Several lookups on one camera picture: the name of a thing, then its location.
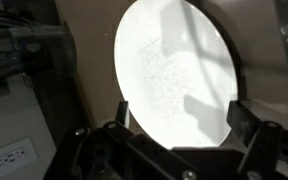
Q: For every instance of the white wall outlet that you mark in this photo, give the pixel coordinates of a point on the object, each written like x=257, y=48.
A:
x=16, y=155

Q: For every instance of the clear glass container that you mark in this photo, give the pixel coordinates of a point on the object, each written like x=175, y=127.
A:
x=44, y=52

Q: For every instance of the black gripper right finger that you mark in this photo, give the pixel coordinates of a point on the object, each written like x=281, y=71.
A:
x=242, y=121

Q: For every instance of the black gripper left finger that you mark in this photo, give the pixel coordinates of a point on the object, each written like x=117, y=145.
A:
x=122, y=115

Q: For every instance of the white dinner plate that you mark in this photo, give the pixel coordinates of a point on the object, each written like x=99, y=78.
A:
x=175, y=70

